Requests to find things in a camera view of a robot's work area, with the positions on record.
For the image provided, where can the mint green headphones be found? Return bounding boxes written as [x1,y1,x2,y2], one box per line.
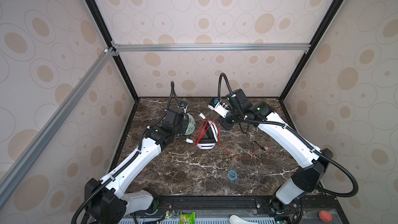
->
[185,113,196,135]

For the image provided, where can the white black red headphones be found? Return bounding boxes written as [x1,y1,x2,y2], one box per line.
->
[185,112,219,150]

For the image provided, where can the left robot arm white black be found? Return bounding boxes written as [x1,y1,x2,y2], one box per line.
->
[71,82,189,224]

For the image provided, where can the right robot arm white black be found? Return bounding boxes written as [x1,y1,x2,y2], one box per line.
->
[209,73,359,207]

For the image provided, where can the small blue tape roll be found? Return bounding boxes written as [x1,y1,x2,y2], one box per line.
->
[228,170,237,181]

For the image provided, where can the green snack packet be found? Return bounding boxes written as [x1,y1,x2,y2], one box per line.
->
[179,212,196,224]

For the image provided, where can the white spoon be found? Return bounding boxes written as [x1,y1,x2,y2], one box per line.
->
[229,215,258,224]

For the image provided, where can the red round button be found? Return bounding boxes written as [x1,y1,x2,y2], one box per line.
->
[319,211,333,223]

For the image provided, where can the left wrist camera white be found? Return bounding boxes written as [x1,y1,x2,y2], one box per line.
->
[180,101,188,113]

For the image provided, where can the horizontal aluminium rail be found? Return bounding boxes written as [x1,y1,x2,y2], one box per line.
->
[105,43,311,55]

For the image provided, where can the diagonal aluminium rail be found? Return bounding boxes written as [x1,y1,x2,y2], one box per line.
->
[0,47,116,209]

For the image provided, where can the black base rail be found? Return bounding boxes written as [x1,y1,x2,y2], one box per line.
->
[122,196,349,224]

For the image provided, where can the black vertical frame post left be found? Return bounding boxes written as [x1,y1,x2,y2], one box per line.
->
[85,0,139,101]

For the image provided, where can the black vertical frame post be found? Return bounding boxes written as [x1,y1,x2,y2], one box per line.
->
[279,0,344,102]
[85,0,139,101]

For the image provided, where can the black vertical frame post right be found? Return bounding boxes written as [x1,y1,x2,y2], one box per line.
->
[279,0,344,102]

